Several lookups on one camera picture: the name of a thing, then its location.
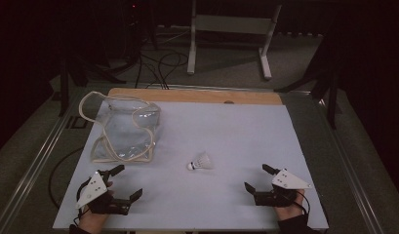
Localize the white shuttlecock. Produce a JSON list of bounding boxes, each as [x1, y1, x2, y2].
[[186, 151, 215, 172]]

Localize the person's left hand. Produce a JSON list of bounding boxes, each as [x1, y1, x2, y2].
[[77, 180, 114, 234]]

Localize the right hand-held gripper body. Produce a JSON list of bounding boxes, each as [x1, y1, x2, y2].
[[253, 168, 313, 209]]

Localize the clear plastic bag beige trim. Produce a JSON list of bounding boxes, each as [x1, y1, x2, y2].
[[78, 91, 163, 165]]

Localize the white table mat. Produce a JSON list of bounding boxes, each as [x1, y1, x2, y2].
[[52, 100, 330, 232]]

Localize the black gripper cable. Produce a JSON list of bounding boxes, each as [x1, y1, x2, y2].
[[48, 145, 86, 211], [292, 191, 312, 218]]

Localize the white metal stand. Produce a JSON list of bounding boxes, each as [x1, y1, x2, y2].
[[185, 0, 284, 81]]

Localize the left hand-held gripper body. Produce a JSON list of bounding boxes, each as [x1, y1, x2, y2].
[[75, 169, 132, 216]]

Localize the black floor cables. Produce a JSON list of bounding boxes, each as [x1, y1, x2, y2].
[[134, 51, 190, 91]]

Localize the person's right hand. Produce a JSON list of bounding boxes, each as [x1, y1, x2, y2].
[[272, 188, 306, 223]]

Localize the black tripod stand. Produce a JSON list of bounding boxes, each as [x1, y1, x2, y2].
[[58, 48, 127, 118], [273, 32, 343, 131]]

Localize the metal floor rail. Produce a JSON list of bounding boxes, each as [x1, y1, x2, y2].
[[317, 97, 385, 234], [0, 92, 82, 234]]

